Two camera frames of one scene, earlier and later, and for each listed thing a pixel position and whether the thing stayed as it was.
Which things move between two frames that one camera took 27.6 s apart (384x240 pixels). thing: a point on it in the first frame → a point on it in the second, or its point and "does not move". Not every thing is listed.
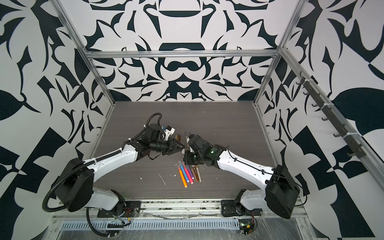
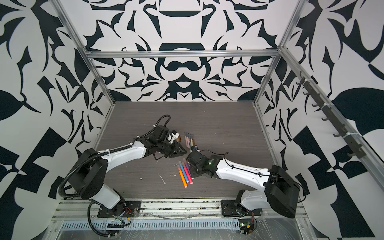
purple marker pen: x=190 y=172 does not move
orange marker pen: x=182 y=177 does not move
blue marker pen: x=184 y=174 does not move
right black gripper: x=187 y=158 → x=192 y=171
